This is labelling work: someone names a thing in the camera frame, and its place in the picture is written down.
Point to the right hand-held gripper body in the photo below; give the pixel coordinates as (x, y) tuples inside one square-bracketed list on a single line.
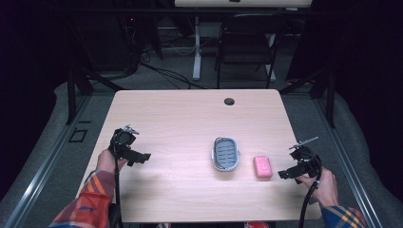
[(306, 161)]

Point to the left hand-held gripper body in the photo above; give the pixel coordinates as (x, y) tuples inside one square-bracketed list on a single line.
[(123, 139)]

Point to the person's left hand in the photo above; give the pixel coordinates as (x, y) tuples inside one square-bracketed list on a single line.
[(107, 162)]

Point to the person's right hand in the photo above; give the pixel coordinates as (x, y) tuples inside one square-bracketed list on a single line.
[(324, 190)]

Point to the pink soap bar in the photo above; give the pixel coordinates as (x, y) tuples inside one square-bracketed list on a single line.
[(262, 166)]

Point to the red item with white print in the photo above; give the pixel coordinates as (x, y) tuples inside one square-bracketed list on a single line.
[(257, 225)]

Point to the grey soap dish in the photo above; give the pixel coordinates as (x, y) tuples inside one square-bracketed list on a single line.
[(225, 154)]

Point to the black metal stand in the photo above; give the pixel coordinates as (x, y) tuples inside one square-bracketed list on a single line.
[(328, 91), (76, 88)]

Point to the white desk leg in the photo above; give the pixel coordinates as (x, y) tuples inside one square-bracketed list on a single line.
[(197, 50)]

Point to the black folding chair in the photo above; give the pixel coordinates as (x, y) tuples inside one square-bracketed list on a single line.
[(247, 41)]

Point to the aluminium floor rail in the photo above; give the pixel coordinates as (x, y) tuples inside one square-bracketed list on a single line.
[(348, 164), (41, 171)]

